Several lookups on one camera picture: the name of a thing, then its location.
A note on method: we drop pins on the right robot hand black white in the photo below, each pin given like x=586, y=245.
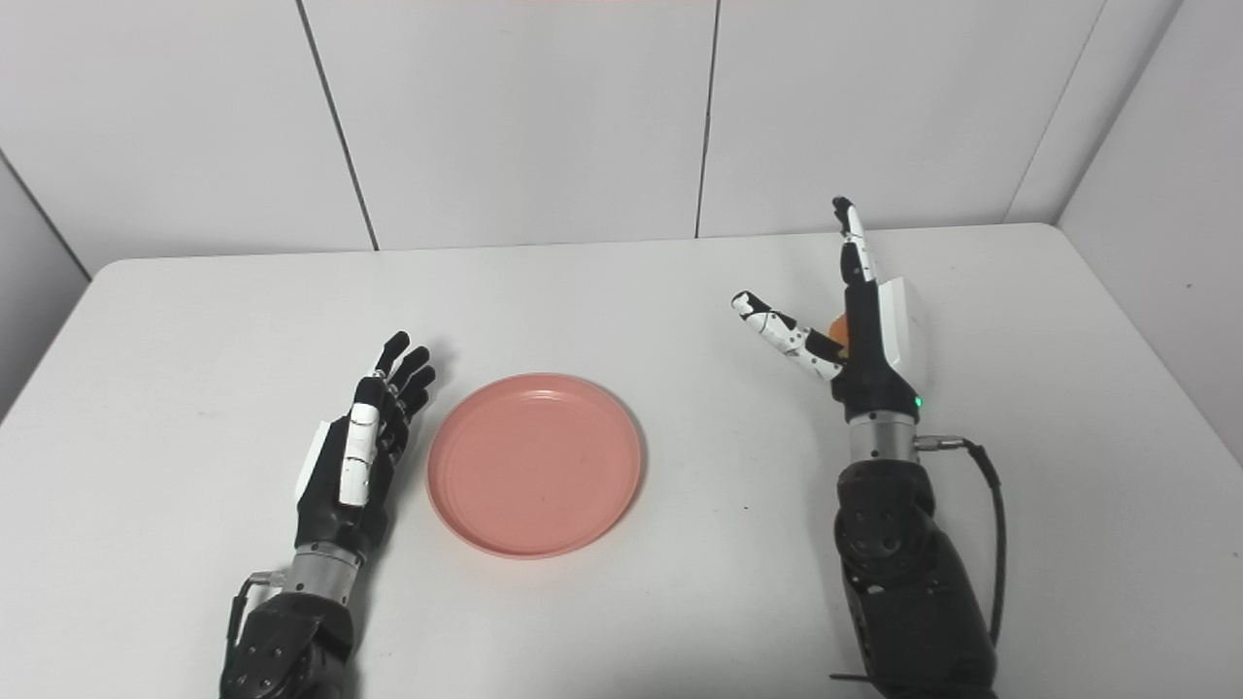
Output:
x=864, y=349

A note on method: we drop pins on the golden cream puff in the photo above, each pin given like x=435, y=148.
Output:
x=837, y=335

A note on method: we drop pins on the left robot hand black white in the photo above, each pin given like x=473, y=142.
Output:
x=359, y=466

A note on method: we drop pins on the pink round plate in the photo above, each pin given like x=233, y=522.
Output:
x=534, y=466

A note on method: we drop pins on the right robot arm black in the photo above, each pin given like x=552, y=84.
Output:
x=903, y=563

